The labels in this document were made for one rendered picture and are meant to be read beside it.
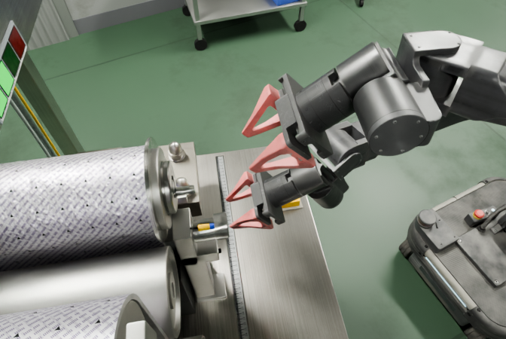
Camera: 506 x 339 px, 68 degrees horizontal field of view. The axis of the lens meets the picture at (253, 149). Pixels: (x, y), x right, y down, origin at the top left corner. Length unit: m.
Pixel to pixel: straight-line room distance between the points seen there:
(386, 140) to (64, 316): 0.32
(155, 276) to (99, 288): 0.07
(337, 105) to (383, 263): 1.53
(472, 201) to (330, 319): 1.24
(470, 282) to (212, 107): 1.61
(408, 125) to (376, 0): 3.13
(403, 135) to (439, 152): 2.00
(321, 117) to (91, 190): 0.29
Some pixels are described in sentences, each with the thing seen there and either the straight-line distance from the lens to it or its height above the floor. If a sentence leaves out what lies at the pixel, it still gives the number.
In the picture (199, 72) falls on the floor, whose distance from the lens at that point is 2.63.
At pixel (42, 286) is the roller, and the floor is 1.23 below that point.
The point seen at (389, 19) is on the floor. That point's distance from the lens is 3.29.
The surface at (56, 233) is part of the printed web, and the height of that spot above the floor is 1.27.
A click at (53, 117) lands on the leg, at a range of 1.60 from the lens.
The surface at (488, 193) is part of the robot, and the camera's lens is 2.01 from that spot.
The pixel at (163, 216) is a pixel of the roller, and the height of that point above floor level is 1.27.
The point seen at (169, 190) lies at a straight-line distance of 0.51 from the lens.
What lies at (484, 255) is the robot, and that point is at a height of 0.26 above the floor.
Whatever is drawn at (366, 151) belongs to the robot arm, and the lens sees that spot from 0.69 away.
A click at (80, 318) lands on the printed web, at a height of 1.39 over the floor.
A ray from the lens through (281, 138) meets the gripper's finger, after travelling 0.43.
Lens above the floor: 1.70
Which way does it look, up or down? 52 degrees down
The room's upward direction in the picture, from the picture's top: straight up
